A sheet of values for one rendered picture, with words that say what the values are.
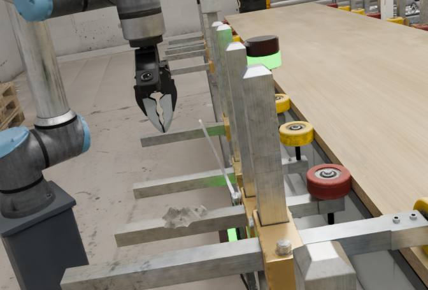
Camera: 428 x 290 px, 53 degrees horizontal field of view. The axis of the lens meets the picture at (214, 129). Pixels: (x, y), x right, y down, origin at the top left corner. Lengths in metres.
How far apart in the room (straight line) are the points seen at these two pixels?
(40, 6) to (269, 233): 0.62
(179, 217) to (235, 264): 0.28
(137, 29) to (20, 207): 0.91
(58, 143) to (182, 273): 1.10
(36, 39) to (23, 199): 0.54
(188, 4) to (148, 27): 7.85
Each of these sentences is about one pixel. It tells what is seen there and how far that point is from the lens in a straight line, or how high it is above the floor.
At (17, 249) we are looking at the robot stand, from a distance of 1.63.
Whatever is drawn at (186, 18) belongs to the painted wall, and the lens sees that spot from 8.75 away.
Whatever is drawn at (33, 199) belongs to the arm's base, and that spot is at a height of 0.65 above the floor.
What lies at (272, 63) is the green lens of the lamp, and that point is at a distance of 0.74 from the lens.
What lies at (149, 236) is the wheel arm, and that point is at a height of 0.84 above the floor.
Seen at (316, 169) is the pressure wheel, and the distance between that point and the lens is 0.84.
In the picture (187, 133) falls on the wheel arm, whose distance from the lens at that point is 1.27.
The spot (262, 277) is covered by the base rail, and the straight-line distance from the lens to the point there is 0.92.
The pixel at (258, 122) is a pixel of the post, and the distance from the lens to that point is 0.51.
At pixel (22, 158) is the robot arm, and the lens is 1.57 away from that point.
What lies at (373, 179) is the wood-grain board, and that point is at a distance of 0.82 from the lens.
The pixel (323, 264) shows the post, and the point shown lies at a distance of 0.31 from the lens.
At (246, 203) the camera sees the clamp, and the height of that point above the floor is 0.87.
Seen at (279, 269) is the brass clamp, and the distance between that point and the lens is 0.53.
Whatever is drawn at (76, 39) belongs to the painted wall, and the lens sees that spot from 8.84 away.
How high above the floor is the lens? 1.29
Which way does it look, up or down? 21 degrees down
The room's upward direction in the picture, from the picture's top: 9 degrees counter-clockwise
